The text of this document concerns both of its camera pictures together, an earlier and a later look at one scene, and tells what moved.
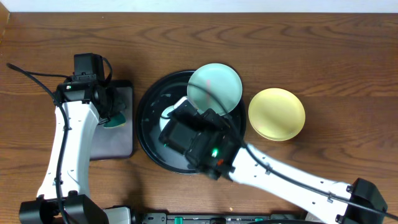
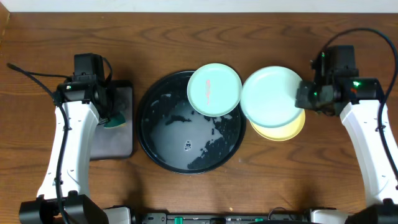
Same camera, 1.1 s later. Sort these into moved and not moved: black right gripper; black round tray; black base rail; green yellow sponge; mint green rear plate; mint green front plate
Moved: black right gripper; mint green front plate
Not moved: black base rail; green yellow sponge; black round tray; mint green rear plate
